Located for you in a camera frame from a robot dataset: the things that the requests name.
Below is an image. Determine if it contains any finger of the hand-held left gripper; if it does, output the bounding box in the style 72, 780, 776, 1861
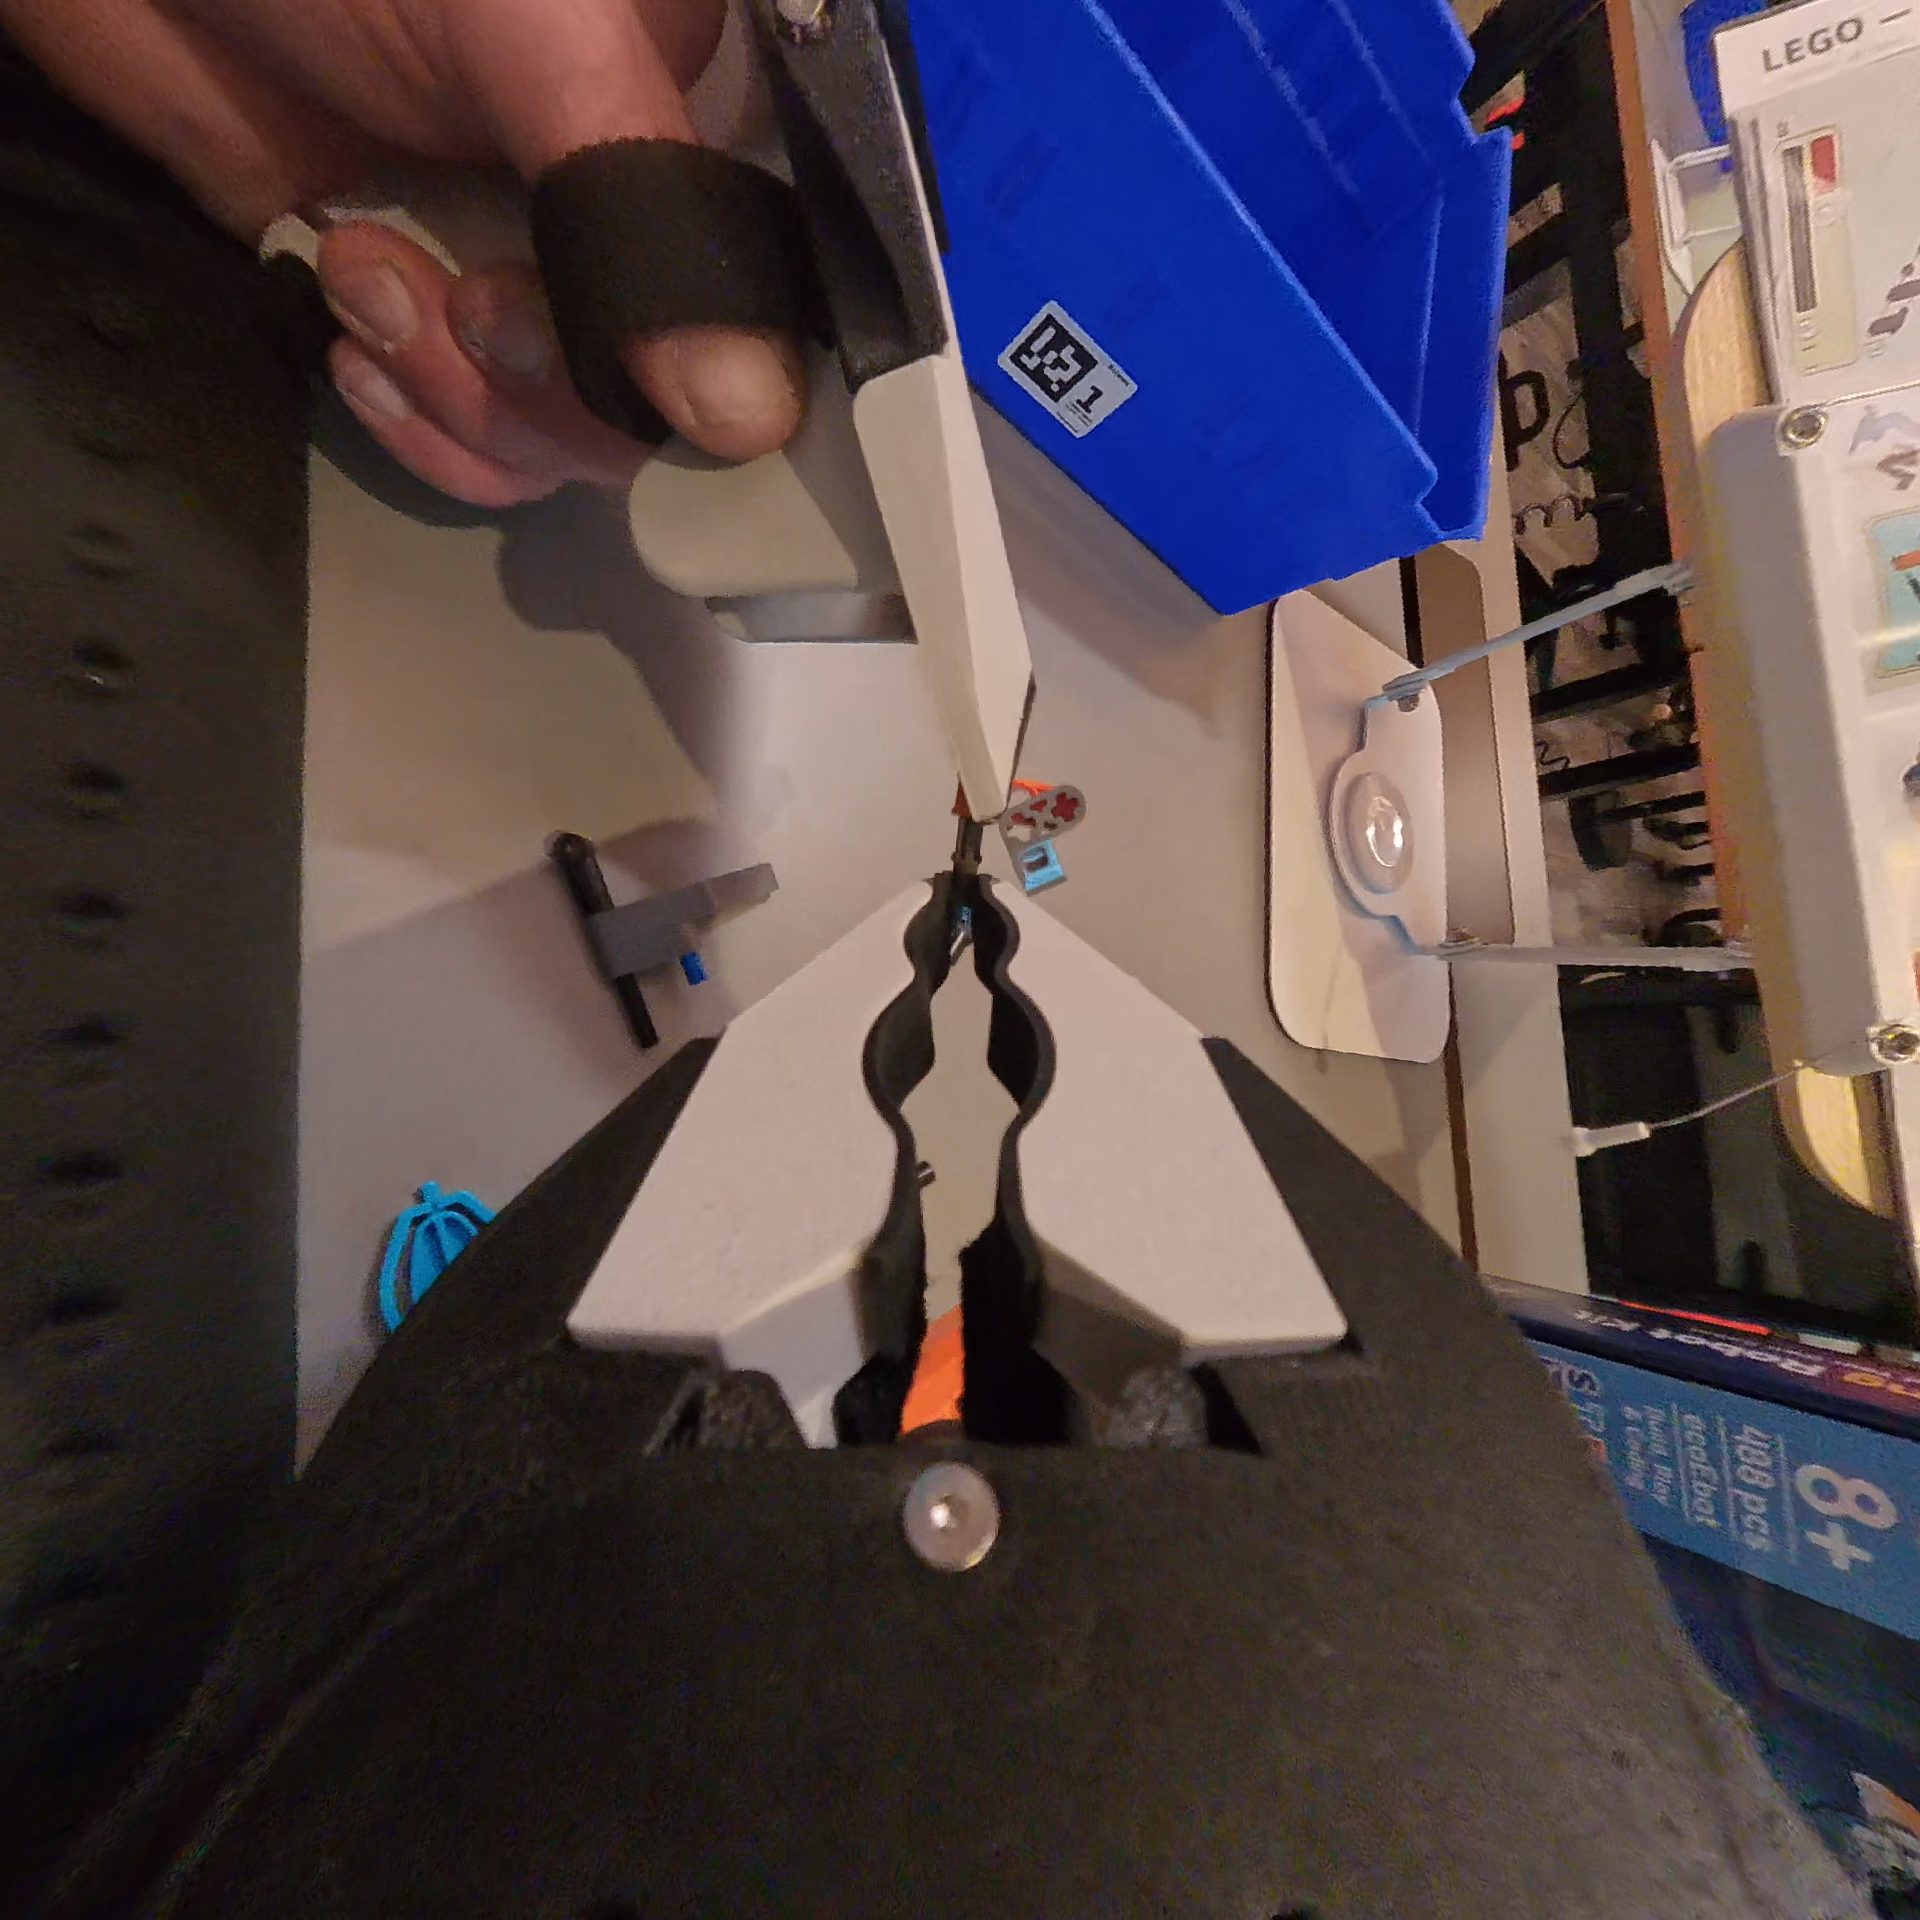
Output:
856, 352, 1041, 830

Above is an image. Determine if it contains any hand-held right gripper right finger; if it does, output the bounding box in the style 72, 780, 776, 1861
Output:
960, 877, 1352, 1416

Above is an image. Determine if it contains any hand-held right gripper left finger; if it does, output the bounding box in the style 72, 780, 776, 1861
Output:
564, 882, 955, 1444

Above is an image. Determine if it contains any dark grey connector piece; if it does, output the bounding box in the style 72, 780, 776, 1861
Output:
994, 777, 1091, 898

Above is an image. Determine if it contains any person's left hand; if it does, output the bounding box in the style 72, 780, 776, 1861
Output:
0, 0, 808, 513

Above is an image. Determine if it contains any grey beam black axle assembly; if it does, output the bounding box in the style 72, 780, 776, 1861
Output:
546, 832, 781, 1051

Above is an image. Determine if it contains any translucent blue plastic tool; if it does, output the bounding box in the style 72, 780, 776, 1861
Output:
377, 1182, 496, 1338

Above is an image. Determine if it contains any blue plastic bin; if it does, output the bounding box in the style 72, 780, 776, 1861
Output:
900, 0, 1514, 617

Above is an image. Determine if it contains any blue printed cardboard box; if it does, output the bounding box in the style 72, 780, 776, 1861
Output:
1499, 1275, 1920, 1920

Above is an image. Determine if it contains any black perforated board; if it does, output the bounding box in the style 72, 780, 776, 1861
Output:
0, 45, 308, 1729

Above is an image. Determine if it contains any white booklet holder board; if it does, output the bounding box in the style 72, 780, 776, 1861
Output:
1703, 402, 1920, 1075

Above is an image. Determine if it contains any light wooden backing board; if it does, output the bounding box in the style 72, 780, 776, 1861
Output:
1669, 246, 1900, 1217

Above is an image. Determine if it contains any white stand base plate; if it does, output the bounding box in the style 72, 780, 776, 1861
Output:
1266, 590, 1453, 1066

